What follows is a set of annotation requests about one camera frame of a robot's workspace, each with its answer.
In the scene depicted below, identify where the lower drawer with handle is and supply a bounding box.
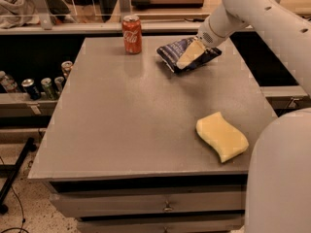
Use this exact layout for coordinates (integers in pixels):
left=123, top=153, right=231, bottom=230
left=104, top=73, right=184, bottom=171
left=77, top=214, right=244, bottom=233

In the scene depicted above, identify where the silver can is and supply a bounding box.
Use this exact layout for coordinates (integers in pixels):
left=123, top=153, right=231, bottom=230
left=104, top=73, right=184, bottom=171
left=54, top=77, right=65, bottom=93

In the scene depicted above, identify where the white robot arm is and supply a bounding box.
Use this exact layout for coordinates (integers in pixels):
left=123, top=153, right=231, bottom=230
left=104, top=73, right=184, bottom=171
left=197, top=0, right=311, bottom=233

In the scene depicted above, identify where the upper drawer with handle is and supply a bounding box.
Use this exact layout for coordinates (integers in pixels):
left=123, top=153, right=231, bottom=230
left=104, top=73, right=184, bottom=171
left=50, top=185, right=246, bottom=217

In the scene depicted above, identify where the green can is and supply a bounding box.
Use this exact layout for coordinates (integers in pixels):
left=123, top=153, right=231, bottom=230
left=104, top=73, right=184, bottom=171
left=41, top=78, right=57, bottom=100

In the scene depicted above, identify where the yellow sponge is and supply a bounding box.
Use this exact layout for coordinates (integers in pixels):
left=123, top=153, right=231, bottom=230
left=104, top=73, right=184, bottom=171
left=195, top=112, right=249, bottom=163

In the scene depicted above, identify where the metal rail bracket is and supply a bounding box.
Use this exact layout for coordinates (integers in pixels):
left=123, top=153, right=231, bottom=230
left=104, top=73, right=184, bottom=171
left=33, top=0, right=53, bottom=30
left=117, top=0, right=132, bottom=21

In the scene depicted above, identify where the dark blue can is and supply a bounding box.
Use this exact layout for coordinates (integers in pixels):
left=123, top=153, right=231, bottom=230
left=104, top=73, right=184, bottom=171
left=21, top=79, right=41, bottom=100

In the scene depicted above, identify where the black stand leg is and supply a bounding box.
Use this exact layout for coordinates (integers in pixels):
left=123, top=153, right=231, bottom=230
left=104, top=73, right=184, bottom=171
left=0, top=137, right=37, bottom=215

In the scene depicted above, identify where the black floor cable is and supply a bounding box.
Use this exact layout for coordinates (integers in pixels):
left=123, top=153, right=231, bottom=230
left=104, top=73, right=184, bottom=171
left=0, top=155, right=30, bottom=233

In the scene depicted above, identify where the blue chip bag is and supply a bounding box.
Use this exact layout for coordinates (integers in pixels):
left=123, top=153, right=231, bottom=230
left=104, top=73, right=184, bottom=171
left=156, top=37, right=222, bottom=73

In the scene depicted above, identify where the plastic bottle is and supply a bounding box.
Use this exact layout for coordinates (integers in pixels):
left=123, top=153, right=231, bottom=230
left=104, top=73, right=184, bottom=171
left=0, top=71, right=20, bottom=93

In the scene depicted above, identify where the metal rail bracket left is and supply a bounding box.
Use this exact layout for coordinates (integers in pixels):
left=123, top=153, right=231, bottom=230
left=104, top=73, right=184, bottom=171
left=33, top=0, right=53, bottom=30

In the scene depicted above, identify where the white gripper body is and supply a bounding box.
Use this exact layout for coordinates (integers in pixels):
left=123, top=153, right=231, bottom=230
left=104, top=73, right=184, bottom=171
left=197, top=4, right=248, bottom=48

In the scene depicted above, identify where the red cola can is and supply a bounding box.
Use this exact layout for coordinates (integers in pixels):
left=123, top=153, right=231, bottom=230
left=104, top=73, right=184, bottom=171
left=121, top=15, right=142, bottom=54

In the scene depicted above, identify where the patterned upright can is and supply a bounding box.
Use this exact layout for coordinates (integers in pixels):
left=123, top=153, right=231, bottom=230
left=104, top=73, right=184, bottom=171
left=61, top=61, right=73, bottom=79

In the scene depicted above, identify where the grey drawer cabinet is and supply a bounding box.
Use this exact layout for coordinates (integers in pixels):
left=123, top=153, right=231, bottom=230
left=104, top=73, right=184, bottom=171
left=29, top=36, right=275, bottom=223

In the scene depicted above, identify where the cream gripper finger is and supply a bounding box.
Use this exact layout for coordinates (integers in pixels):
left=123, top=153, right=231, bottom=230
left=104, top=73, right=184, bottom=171
left=177, top=40, right=205, bottom=70

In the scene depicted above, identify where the grey cloth pile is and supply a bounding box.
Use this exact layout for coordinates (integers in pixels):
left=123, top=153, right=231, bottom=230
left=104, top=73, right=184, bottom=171
left=0, top=0, right=75, bottom=29

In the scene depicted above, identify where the drawer with handle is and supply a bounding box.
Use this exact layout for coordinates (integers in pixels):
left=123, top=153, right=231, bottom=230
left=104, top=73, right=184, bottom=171
left=77, top=214, right=244, bottom=233
left=50, top=185, right=246, bottom=217

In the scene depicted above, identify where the metal rail bracket middle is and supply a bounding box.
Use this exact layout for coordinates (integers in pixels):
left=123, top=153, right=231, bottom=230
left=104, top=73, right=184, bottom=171
left=117, top=0, right=132, bottom=21

